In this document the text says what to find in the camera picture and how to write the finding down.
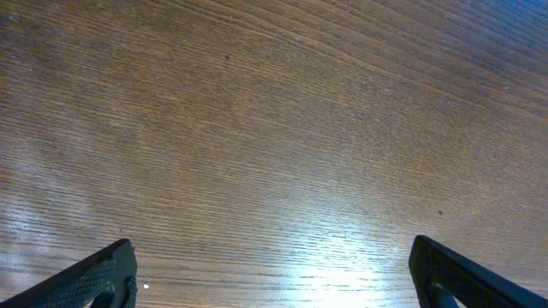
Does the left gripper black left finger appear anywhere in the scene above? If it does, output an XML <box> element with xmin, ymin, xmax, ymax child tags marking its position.
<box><xmin>1</xmin><ymin>239</ymin><xmax>138</xmax><ymax>308</ymax></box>

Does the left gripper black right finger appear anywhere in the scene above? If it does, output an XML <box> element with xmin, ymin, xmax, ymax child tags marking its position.
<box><xmin>408</xmin><ymin>235</ymin><xmax>547</xmax><ymax>308</ymax></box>

